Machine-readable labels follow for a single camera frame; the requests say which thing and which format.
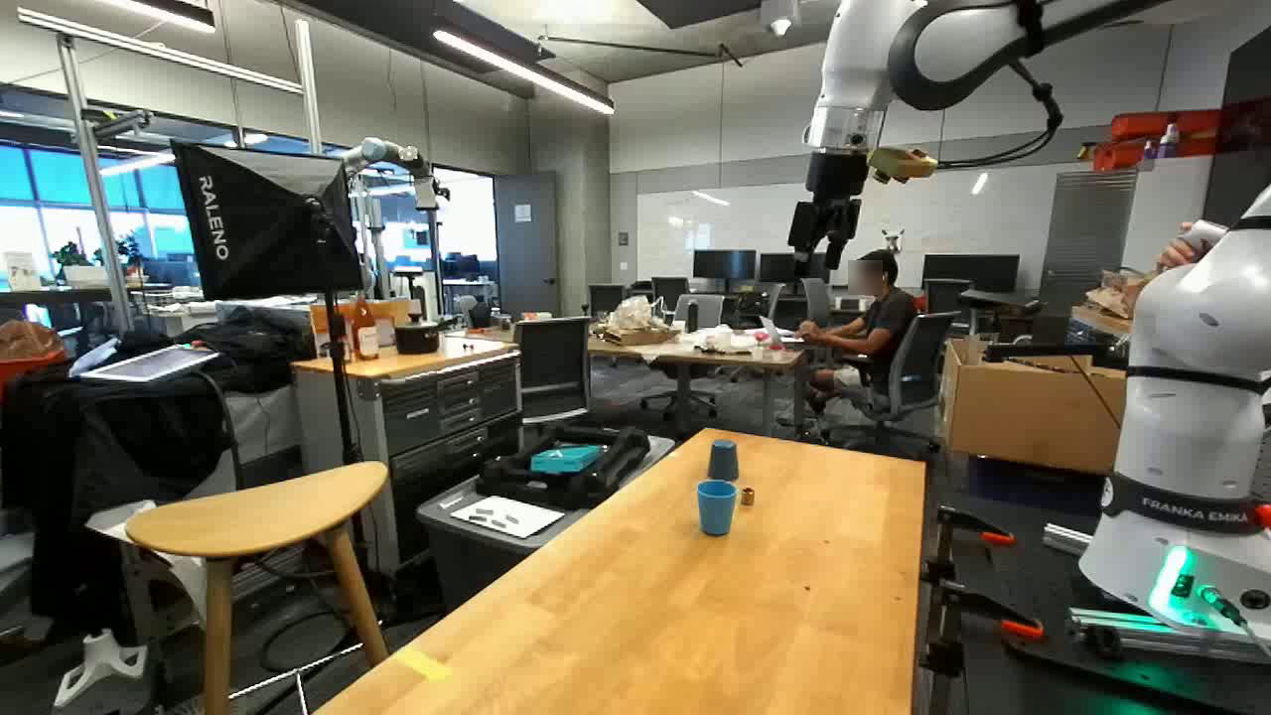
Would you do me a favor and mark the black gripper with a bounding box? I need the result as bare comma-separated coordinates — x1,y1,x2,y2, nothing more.
786,147,873,276

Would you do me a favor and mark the cluttered wooden desk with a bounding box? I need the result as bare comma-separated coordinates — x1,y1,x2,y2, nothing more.
586,323,812,431

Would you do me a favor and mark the orange shelf object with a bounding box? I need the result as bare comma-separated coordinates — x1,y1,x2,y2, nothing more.
1086,99,1271,178

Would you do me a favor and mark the black office chair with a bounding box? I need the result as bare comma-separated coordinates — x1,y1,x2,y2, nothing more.
514,309,598,427

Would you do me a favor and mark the grey drawer cabinet wooden top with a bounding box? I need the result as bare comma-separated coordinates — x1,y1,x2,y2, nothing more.
292,333,525,574

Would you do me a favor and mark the white stand foot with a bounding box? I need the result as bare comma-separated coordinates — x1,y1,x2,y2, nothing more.
48,622,154,715

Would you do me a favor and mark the seated person in dark shirt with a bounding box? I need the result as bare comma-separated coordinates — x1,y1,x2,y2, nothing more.
795,245,923,406

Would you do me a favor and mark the black softbox light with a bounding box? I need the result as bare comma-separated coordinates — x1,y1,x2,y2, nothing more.
167,140,370,304

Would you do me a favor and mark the black cloth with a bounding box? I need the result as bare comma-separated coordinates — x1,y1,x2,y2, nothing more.
0,364,240,631

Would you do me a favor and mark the black orange bar clamp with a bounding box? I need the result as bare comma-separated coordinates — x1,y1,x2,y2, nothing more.
927,504,1021,586
918,580,1054,681

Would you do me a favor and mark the dark blue cup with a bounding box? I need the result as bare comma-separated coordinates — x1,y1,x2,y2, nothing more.
703,435,744,483

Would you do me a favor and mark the grey door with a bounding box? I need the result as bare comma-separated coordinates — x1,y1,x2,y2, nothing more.
494,169,566,323

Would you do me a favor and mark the black case with teal insert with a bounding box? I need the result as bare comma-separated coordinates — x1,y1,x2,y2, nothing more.
473,419,656,515

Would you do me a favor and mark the large cardboard box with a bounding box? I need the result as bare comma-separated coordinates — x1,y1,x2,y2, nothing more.
938,333,1134,482

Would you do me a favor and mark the grey office chair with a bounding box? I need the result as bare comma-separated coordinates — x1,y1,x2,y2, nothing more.
866,304,962,419

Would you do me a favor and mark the black backpack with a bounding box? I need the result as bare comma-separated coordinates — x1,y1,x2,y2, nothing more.
195,304,320,397

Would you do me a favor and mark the long ceiling light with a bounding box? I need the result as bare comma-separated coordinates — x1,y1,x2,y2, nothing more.
429,25,621,123

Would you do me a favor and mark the yellow tape strip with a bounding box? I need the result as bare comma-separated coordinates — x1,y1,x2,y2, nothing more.
394,642,459,685

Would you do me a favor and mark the small black box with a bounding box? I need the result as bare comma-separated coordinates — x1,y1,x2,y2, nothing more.
391,316,444,356

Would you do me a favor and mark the white paper sheet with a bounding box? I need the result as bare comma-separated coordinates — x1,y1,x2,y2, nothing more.
444,489,568,542

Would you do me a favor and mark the light blue cup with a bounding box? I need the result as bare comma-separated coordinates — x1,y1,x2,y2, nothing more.
697,478,744,540

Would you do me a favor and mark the wooden stool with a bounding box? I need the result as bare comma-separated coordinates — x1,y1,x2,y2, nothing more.
125,458,394,715

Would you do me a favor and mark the black computer monitor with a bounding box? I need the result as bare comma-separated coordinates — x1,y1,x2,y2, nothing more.
918,250,1024,297
689,245,760,286

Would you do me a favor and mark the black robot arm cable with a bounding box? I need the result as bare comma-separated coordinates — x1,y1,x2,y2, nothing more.
886,0,1167,173

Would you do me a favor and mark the brown bottle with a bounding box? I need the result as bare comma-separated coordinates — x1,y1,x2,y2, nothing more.
351,297,386,364

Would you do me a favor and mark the whiteboard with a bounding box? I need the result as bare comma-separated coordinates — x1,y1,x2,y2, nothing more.
632,178,816,286

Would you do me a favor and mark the grey cart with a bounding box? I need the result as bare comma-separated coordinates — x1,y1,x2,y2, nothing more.
415,427,678,613

